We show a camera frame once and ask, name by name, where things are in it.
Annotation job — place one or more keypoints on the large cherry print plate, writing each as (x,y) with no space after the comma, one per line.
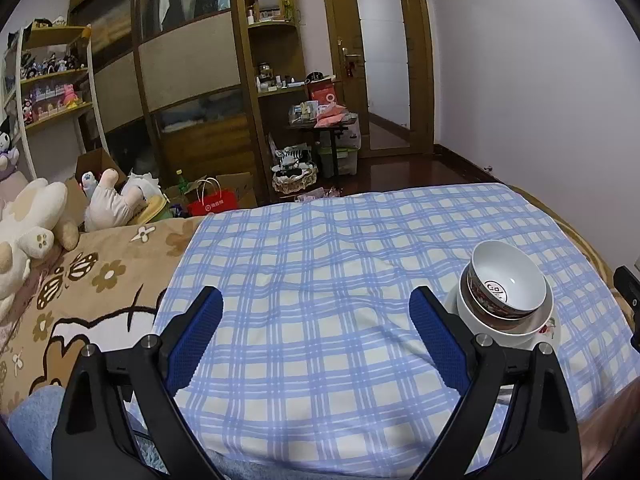
(547,338)

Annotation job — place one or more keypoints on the white fluffy plush toy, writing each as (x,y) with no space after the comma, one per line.
(142,187)

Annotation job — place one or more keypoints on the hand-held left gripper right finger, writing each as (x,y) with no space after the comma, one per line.
(437,340)

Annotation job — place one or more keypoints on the wicker basket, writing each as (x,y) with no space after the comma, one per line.
(295,177)

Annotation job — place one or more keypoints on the blue plaid cloth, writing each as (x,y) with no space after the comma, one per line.
(320,285)

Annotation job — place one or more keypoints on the white plastic bag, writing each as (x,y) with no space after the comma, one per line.
(351,132)

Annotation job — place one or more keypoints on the wooden bed frame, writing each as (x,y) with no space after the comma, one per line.
(575,232)

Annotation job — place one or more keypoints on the red box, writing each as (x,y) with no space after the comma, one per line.
(322,92)

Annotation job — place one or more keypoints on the wooden door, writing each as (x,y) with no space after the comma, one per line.
(385,60)

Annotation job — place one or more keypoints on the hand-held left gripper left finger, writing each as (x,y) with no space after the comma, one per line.
(197,340)

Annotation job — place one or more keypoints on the white toy shelf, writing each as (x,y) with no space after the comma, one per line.
(55,85)

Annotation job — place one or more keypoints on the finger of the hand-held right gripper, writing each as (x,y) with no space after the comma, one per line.
(631,295)

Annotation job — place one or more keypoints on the black side table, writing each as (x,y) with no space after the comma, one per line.
(330,150)

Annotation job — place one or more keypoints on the cardboard box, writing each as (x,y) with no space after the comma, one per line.
(97,165)
(239,190)

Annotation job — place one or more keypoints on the red paper bag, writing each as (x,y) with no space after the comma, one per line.
(212,205)

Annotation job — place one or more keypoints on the yellow green plush toy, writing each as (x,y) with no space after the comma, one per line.
(152,210)

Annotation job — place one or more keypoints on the pink packet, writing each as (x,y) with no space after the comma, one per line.
(331,117)

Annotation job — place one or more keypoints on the cream bunny plush toy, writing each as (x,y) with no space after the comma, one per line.
(30,220)

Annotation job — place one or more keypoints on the clear plastic storage box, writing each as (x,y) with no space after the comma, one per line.
(342,162)

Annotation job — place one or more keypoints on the brown flower print blanket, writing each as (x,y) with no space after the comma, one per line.
(100,280)

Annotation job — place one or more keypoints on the pink packets on floor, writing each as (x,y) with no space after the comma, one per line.
(317,195)

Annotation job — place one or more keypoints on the large white bowl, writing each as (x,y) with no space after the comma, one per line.
(544,317)

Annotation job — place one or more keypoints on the purple plush toy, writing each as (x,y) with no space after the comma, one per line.
(7,150)

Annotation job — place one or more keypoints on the wooden wardrobe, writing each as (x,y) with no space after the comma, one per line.
(200,85)

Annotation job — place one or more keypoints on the green bottle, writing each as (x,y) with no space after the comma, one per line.
(181,181)

